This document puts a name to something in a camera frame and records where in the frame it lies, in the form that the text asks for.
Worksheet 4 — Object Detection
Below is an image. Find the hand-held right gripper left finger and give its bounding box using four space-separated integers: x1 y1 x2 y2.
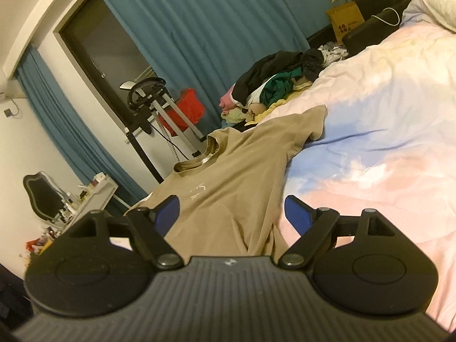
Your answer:
68 195 185 270

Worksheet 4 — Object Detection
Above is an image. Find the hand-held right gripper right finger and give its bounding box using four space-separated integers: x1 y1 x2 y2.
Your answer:
278 195 398 270

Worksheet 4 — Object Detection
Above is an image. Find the tan t-shirt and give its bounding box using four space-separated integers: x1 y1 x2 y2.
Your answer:
124 105 327 257

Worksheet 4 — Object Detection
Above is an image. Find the white dressing table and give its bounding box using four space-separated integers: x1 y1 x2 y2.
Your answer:
53 173 118 236

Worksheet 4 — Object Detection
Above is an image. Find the red bag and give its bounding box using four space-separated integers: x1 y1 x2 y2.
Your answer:
170 88 207 137

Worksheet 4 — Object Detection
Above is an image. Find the yellow cloth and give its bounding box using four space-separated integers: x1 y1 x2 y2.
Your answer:
255 85 314 126

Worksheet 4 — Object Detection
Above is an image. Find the pink garment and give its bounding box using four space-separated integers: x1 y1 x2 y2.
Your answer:
219 92 242 113

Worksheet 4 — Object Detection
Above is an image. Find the green garment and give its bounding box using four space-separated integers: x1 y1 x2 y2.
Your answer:
259 70 303 105

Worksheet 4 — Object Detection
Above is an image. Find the pastel tie-dye blanket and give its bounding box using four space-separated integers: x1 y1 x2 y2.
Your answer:
276 25 456 333

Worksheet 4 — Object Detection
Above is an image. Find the narrow blue curtain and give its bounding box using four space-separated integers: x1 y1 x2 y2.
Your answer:
15 46 148 207

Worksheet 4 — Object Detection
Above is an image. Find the white patterned cloth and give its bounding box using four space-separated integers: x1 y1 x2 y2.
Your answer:
318 42 349 65

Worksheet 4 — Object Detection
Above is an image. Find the dark window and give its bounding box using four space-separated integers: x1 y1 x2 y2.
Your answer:
59 0 161 134

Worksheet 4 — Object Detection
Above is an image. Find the wide blue curtain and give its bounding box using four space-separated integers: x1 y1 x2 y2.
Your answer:
87 0 353 138

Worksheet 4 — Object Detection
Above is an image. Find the yellow paper bag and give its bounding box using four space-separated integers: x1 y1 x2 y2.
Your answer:
326 0 365 45

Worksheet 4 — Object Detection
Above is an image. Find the black leather sofa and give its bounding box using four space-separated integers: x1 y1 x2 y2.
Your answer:
306 0 412 56

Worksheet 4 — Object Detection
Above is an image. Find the white fluffy pillow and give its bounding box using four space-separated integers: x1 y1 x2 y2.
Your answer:
401 0 456 34

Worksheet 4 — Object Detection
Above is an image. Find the black chair with white frame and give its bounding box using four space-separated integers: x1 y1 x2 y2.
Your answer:
22 172 66 223

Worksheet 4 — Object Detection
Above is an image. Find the white cable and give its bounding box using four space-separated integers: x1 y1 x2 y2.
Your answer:
370 7 401 27

